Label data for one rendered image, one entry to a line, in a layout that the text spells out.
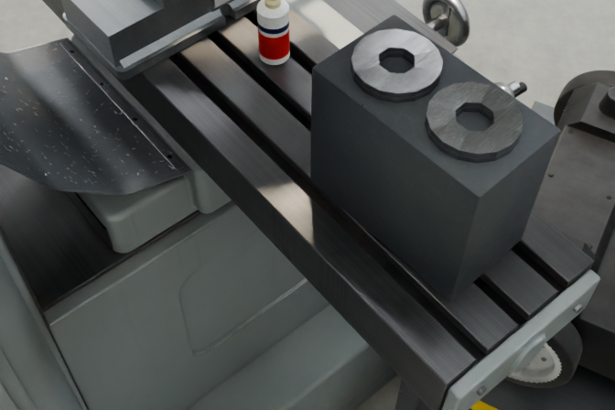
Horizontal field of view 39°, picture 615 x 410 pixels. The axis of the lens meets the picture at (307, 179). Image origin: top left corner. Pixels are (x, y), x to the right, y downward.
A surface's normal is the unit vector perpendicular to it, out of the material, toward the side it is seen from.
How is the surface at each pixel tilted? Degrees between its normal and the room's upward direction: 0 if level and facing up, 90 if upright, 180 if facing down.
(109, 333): 90
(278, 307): 90
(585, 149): 0
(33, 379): 89
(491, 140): 0
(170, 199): 90
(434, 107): 0
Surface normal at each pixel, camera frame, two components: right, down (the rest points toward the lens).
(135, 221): 0.63, 0.62
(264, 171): 0.00, -0.61
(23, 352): 0.85, 0.40
